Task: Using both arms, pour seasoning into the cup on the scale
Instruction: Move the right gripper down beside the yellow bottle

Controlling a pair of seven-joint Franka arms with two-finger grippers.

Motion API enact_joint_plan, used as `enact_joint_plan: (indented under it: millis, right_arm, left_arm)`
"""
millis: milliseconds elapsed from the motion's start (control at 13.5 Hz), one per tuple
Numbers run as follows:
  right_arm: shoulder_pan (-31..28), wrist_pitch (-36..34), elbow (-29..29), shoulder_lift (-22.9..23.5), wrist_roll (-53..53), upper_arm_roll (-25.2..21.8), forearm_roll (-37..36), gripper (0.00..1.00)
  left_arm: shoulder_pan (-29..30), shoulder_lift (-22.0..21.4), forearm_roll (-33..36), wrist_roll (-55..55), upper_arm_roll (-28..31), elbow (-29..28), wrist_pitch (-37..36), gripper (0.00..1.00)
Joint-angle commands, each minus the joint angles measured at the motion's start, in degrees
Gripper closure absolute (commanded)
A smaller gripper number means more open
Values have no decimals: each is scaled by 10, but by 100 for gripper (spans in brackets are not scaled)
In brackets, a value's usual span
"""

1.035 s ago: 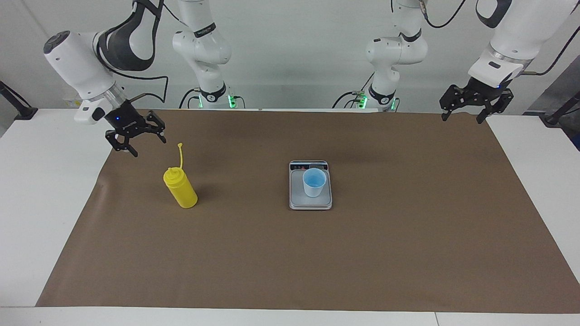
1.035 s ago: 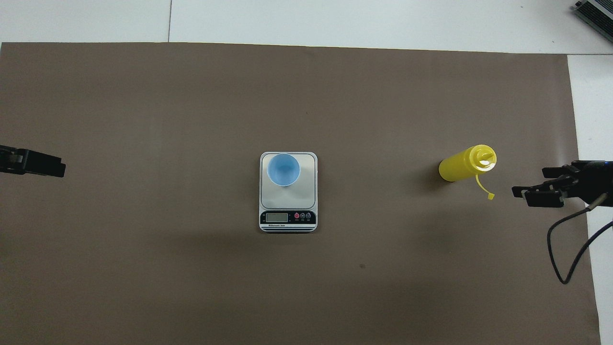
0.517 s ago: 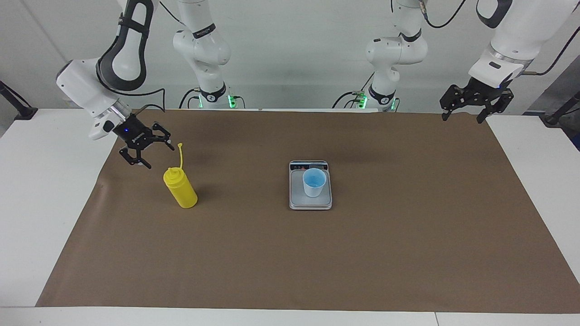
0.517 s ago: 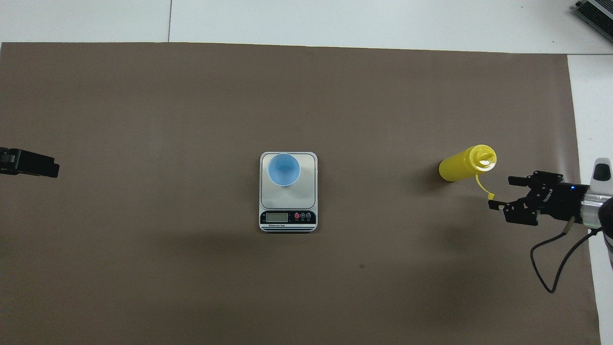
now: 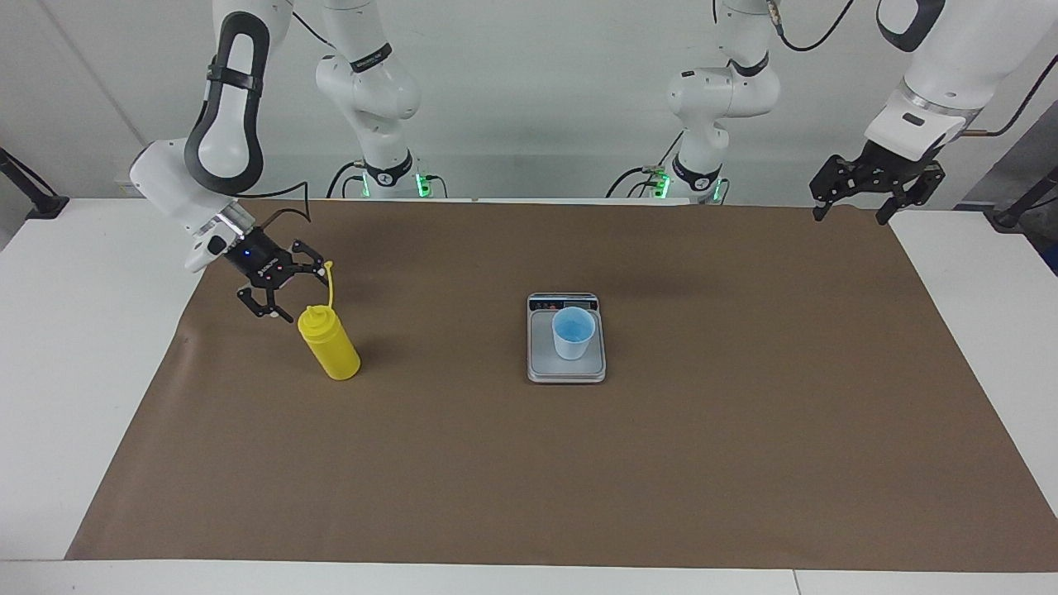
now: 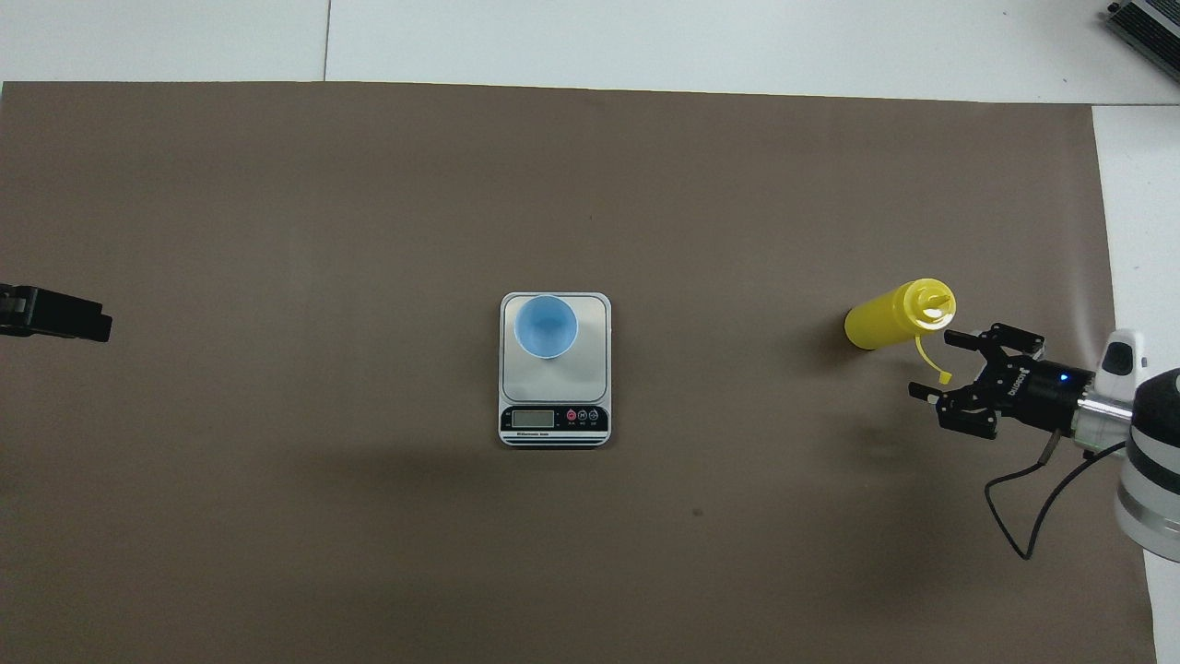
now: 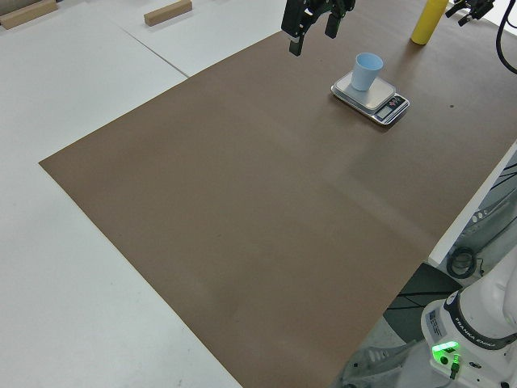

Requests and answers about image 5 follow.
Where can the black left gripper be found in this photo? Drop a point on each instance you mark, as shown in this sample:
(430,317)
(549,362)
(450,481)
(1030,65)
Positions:
(884,169)

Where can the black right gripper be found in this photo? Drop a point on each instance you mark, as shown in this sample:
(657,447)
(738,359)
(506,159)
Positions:
(256,258)

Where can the yellow squeeze bottle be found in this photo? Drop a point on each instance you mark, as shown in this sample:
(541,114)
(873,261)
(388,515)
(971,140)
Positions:
(331,351)

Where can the light blue plastic cup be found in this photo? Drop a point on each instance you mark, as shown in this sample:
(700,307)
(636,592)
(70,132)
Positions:
(573,335)

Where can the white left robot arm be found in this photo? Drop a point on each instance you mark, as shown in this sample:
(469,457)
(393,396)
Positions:
(719,91)

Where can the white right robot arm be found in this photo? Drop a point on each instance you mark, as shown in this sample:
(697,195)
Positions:
(227,140)

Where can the silver digital kitchen scale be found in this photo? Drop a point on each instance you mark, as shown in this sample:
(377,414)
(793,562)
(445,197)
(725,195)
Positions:
(537,368)

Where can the black clamp stand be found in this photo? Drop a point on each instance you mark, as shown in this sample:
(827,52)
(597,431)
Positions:
(45,207)
(1008,219)

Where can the brown paper table mat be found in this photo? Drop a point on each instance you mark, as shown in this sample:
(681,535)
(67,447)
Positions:
(579,463)

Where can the white wall socket box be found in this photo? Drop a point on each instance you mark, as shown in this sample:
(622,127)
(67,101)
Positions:
(122,188)

